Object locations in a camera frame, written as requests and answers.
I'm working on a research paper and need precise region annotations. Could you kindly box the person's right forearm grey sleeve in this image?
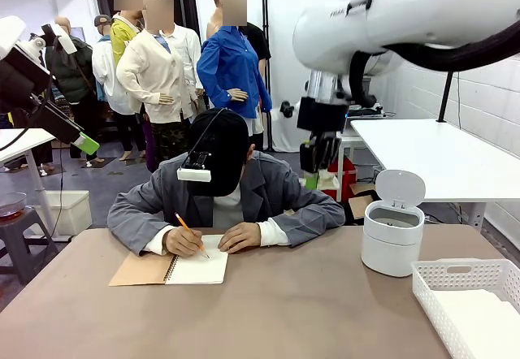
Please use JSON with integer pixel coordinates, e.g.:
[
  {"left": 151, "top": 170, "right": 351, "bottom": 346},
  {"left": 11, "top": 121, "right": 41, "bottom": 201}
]
[{"left": 107, "top": 202, "right": 174, "bottom": 257}]

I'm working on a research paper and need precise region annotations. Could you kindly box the white paper stack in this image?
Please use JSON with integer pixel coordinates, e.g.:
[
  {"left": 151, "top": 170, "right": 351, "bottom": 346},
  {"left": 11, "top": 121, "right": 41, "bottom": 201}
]
[{"left": 436, "top": 288, "right": 520, "bottom": 359}]

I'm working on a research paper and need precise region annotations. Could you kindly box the thin black hanging cable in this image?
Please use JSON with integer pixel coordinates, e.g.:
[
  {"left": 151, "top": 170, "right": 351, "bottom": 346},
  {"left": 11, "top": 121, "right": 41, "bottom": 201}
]
[{"left": 52, "top": 147, "right": 66, "bottom": 242}]

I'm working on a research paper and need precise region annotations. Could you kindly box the mannequin in black t-shirt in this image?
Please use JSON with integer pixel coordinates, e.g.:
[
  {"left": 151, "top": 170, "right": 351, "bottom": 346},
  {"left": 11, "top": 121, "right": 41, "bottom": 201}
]
[{"left": 242, "top": 21, "right": 272, "bottom": 136}]

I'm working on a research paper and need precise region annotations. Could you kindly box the black baseball cap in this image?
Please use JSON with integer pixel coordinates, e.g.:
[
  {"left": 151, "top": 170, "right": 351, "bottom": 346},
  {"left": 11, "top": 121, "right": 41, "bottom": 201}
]
[{"left": 187, "top": 108, "right": 249, "bottom": 197}]

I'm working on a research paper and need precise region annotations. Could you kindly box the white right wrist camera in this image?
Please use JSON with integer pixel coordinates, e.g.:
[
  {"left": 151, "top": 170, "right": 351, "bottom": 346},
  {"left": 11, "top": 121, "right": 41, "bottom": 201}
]
[{"left": 279, "top": 100, "right": 301, "bottom": 119}]

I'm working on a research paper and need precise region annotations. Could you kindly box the black backdrop stand pole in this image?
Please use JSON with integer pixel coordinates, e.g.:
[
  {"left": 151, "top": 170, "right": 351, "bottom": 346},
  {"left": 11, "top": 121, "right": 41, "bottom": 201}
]
[{"left": 262, "top": 0, "right": 272, "bottom": 153}]

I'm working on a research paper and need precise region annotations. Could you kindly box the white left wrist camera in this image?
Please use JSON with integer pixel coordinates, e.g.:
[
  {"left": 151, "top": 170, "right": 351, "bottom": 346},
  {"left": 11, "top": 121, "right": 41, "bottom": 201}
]
[{"left": 26, "top": 22, "right": 78, "bottom": 55}]

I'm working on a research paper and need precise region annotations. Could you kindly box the large white table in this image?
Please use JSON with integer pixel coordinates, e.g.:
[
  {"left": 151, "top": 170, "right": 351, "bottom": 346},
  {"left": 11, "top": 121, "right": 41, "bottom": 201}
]
[{"left": 349, "top": 118, "right": 520, "bottom": 234}]

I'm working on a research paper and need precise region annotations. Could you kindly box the person in grey jacket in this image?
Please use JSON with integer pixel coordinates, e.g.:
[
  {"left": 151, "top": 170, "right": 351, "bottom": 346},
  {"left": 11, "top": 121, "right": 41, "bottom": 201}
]
[{"left": 107, "top": 143, "right": 346, "bottom": 254}]

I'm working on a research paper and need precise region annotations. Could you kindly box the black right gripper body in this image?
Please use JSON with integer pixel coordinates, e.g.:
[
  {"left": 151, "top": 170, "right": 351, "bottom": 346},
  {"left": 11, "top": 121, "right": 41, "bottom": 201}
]
[{"left": 296, "top": 97, "right": 349, "bottom": 134}]

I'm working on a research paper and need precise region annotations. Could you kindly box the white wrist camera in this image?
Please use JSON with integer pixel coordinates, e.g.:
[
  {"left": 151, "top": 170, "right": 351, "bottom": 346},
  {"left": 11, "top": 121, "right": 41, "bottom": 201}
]
[
  {"left": 279, "top": 100, "right": 301, "bottom": 119},
  {"left": 26, "top": 22, "right": 78, "bottom": 55}
]

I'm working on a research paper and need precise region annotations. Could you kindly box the white plastic storage bin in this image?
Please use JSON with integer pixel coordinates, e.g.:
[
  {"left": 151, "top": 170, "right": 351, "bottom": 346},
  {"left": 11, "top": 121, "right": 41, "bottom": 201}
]
[{"left": 31, "top": 190, "right": 93, "bottom": 236}]

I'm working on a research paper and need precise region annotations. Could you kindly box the white head-mounted camera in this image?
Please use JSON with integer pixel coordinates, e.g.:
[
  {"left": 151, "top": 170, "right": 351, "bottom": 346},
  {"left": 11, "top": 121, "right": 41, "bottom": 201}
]
[{"left": 176, "top": 108, "right": 227, "bottom": 184}]

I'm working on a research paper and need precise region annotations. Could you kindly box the red bag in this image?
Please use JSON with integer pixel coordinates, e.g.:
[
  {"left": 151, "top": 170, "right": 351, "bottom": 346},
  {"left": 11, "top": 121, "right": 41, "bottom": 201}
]
[{"left": 327, "top": 158, "right": 358, "bottom": 205}]

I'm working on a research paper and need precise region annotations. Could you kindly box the person's left hand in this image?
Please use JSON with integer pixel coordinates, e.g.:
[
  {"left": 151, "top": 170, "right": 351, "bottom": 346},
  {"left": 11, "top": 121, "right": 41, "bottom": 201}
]
[{"left": 218, "top": 222, "right": 262, "bottom": 255}]

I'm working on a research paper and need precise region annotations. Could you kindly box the mannequin in yellow jacket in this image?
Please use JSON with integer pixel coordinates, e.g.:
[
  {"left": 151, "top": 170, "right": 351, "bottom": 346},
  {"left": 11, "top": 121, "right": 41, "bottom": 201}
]
[{"left": 109, "top": 0, "right": 143, "bottom": 67}]

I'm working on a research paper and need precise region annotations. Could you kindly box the grey plastic stool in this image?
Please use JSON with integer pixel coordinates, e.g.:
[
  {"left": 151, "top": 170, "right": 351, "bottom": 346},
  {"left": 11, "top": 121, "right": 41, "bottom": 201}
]
[{"left": 0, "top": 206, "right": 60, "bottom": 285}]

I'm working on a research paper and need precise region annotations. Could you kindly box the person's right hand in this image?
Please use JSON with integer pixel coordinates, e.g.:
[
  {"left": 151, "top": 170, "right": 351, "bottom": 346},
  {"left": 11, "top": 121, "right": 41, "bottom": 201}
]
[{"left": 163, "top": 226, "right": 205, "bottom": 258}]

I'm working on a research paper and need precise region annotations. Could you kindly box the white lidded trash can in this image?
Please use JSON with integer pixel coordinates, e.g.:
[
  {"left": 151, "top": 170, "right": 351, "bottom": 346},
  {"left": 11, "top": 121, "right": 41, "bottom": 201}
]
[{"left": 361, "top": 168, "right": 427, "bottom": 278}]

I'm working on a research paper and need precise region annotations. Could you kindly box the spiral notebook with kraft cover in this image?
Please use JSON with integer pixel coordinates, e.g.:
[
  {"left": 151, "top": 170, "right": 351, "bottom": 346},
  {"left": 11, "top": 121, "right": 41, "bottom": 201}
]
[{"left": 108, "top": 234, "right": 229, "bottom": 287}]

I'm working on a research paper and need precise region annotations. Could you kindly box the orange pencil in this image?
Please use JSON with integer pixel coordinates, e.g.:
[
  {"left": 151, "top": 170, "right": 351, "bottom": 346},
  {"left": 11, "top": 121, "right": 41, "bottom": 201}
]
[{"left": 174, "top": 211, "right": 211, "bottom": 260}]

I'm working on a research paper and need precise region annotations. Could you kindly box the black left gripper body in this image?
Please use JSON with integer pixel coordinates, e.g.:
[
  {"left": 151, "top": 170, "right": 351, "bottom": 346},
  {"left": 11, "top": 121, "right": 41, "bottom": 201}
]
[{"left": 0, "top": 48, "right": 51, "bottom": 112}]

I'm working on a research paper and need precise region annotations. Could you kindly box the mannequin in blue shirt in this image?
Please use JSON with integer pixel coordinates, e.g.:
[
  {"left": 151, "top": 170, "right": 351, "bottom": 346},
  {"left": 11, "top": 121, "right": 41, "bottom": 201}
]
[{"left": 197, "top": 0, "right": 274, "bottom": 120}]

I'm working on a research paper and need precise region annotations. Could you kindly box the mannequin with grey cap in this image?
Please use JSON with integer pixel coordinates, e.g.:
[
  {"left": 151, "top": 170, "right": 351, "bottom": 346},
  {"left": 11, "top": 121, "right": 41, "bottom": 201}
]
[{"left": 92, "top": 14, "right": 145, "bottom": 161}]

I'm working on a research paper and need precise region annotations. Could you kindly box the grey metal tray box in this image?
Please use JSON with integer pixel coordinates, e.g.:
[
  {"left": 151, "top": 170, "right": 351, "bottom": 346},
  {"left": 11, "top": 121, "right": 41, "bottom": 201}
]
[{"left": 347, "top": 102, "right": 385, "bottom": 119}]

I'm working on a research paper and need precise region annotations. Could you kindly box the mannequin in white shirt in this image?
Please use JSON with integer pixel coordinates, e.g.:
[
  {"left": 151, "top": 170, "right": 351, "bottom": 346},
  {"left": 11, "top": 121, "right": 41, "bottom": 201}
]
[{"left": 162, "top": 24, "right": 204, "bottom": 112}]

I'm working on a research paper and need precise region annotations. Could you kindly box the glass bowl with red liquid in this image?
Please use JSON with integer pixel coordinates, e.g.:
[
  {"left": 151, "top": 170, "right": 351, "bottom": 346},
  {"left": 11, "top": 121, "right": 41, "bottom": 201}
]
[{"left": 0, "top": 191, "right": 28, "bottom": 218}]

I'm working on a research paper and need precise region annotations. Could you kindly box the thick black arm cable hose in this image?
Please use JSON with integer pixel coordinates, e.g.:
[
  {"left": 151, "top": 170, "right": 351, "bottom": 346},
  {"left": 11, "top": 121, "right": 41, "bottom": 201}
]
[{"left": 348, "top": 20, "right": 520, "bottom": 109}]

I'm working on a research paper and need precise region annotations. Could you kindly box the white perforated plastic basket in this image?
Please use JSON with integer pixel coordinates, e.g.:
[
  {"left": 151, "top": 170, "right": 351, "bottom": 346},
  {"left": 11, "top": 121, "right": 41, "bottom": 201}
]
[{"left": 411, "top": 257, "right": 520, "bottom": 359}]

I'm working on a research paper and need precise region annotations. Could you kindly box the person's left forearm grey sleeve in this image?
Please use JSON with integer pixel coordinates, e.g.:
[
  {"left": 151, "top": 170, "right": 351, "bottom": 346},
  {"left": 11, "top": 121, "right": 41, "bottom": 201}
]
[{"left": 255, "top": 202, "right": 346, "bottom": 249}]

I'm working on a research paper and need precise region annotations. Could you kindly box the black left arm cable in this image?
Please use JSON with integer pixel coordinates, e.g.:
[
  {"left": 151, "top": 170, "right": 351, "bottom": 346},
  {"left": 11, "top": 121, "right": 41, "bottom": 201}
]
[{"left": 0, "top": 73, "right": 54, "bottom": 152}]

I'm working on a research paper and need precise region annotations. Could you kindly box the brown cardboard box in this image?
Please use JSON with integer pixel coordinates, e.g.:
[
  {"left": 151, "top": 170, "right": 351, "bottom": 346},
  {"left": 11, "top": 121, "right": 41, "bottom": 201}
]
[{"left": 348, "top": 182, "right": 377, "bottom": 218}]

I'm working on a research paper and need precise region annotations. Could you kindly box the small white side table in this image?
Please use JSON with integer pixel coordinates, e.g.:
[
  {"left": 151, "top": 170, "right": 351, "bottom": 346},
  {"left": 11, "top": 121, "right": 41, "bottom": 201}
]
[{"left": 339, "top": 132, "right": 369, "bottom": 204}]

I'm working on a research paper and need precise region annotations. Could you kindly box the mannequin in cream cardigan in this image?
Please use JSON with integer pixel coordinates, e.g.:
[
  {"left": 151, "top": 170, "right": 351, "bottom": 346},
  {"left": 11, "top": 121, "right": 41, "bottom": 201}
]
[{"left": 116, "top": 0, "right": 196, "bottom": 165}]

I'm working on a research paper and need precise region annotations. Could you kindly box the bare beige mannequin torso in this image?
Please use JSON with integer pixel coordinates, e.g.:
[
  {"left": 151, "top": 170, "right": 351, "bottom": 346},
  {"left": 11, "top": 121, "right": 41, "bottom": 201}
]
[{"left": 206, "top": 0, "right": 228, "bottom": 39}]

